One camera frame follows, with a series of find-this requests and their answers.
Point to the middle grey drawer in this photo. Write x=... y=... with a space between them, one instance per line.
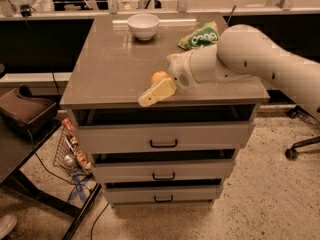
x=162 y=171

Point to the grey drawer cabinet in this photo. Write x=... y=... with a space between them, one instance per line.
x=114 y=69

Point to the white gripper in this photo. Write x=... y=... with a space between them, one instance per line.
x=180 y=71

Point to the top grey drawer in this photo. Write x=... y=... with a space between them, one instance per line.
x=163 y=137

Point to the orange fruit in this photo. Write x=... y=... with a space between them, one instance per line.
x=158 y=75

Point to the green snack bag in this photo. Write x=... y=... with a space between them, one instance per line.
x=206 y=35

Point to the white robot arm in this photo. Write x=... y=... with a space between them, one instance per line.
x=240 y=52

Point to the wire basket with items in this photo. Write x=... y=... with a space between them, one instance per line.
x=69 y=155

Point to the bottom grey drawer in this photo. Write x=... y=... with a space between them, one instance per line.
x=162 y=194

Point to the white bowl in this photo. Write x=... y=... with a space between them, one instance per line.
x=143 y=26

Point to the white shoe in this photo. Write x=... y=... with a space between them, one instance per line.
x=7 y=224

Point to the black side desk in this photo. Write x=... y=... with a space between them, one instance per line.
x=15 y=151

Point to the grey drawer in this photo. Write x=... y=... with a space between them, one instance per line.
x=163 y=137
x=162 y=194
x=162 y=171

